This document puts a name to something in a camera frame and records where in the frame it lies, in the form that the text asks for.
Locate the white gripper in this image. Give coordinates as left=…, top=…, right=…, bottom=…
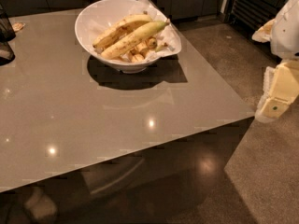
left=251, top=0, right=299, bottom=123

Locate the long front yellow banana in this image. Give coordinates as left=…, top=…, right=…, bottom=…
left=101, top=20, right=170, bottom=60

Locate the small bananas bunch in bowl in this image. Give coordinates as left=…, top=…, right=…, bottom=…
left=118, top=36, right=168, bottom=63

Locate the rear yellow banana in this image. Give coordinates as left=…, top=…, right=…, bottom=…
left=93, top=14, right=152, bottom=49

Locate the white ceramic bowl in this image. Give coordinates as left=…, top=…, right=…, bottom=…
left=75, top=0, right=159, bottom=74

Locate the dark vented appliance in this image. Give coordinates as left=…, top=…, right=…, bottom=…
left=222, top=0, right=287, bottom=30

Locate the white paper liner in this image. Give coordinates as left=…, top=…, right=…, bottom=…
left=130, top=0, right=181, bottom=63

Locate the black mesh container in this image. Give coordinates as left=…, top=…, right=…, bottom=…
left=0, top=4, right=16, bottom=65

